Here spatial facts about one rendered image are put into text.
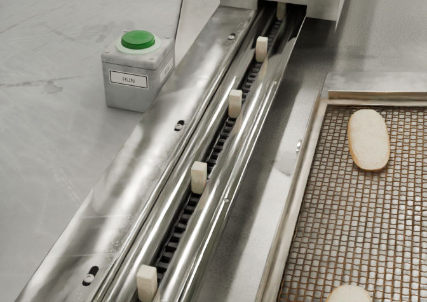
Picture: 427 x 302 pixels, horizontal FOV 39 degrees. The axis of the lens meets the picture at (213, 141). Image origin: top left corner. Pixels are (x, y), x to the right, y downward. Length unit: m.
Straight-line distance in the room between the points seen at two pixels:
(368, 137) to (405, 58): 0.35
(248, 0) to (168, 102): 0.27
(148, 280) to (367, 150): 0.23
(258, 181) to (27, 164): 0.25
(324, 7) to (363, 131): 0.34
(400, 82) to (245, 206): 0.22
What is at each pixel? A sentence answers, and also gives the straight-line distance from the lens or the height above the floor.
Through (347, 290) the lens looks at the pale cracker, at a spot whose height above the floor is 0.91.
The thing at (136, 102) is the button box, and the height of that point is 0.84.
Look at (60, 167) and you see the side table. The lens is 0.69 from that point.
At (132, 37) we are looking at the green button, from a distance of 0.74.
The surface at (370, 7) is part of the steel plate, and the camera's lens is 1.07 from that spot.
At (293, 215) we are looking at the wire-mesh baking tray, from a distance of 0.52.
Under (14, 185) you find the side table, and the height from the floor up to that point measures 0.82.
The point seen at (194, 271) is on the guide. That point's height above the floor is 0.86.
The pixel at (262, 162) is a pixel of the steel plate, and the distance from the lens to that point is 0.68.
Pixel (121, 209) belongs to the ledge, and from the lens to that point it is 0.56.
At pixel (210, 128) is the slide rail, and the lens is 0.68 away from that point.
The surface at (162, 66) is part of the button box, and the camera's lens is 0.74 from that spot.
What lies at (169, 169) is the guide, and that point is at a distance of 0.61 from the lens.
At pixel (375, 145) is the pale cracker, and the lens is 0.58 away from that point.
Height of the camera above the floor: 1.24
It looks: 37 degrees down
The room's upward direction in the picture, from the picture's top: 1 degrees clockwise
